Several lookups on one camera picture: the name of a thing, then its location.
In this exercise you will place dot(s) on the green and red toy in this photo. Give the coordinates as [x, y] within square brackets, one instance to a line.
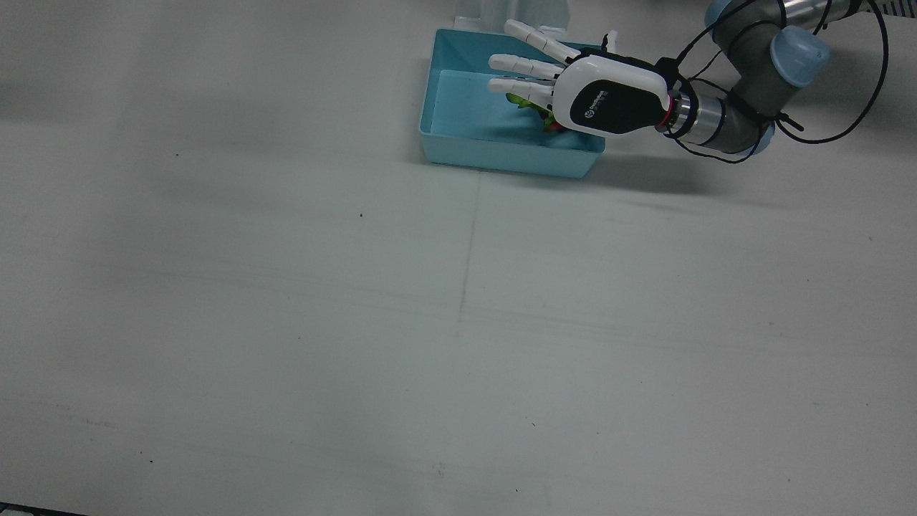
[534, 106]

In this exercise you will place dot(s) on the light blue plastic bin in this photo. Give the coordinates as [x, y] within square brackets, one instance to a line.
[458, 115]

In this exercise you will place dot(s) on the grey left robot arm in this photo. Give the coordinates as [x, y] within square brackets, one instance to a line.
[752, 79]

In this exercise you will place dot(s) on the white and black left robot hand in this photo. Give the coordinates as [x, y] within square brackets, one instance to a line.
[609, 93]

